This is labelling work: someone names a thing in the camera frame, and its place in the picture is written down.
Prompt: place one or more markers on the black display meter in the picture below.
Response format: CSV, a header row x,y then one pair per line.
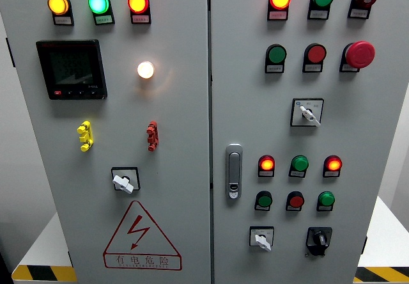
x,y
72,66

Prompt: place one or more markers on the large red push button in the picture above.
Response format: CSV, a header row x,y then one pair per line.
x,y
316,53

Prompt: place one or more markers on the large lit green lamp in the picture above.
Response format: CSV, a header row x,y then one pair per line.
x,y
98,3

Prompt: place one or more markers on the white round lamp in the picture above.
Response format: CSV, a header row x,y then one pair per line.
x,y
146,70

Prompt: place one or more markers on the small red push button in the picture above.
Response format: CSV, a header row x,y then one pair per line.
x,y
296,201

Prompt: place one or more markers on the black door hinge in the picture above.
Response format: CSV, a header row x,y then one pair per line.
x,y
10,52
70,259
364,245

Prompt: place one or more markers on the large red stop button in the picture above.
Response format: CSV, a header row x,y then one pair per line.
x,y
360,54

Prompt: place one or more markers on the small green lamp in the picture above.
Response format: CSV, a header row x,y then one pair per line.
x,y
327,198
300,163

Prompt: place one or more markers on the red warning triangle sticker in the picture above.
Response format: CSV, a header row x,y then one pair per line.
x,y
136,231

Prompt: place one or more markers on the silver door lock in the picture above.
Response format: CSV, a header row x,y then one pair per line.
x,y
234,169

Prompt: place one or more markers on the large green push button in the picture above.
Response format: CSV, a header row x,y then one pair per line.
x,y
276,54

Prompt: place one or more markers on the pale grey door with lock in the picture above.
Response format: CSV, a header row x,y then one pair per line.
x,y
255,121

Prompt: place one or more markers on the small green push button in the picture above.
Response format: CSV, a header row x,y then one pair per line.
x,y
264,200

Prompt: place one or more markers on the large yellow round lamp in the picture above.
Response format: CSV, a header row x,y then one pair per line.
x,y
58,4

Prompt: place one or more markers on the small lit red lamp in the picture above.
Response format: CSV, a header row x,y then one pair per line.
x,y
333,164
266,163

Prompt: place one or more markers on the black and yellow striped tape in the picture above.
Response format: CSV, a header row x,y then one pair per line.
x,y
383,274
41,272

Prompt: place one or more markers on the pale grey cabinet door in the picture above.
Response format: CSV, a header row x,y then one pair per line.
x,y
179,137

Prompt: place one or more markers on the small label plate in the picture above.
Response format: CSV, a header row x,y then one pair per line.
x,y
318,14
324,208
266,173
63,20
330,174
358,13
293,208
262,208
104,18
296,174
141,18
348,67
312,68
277,15
274,68

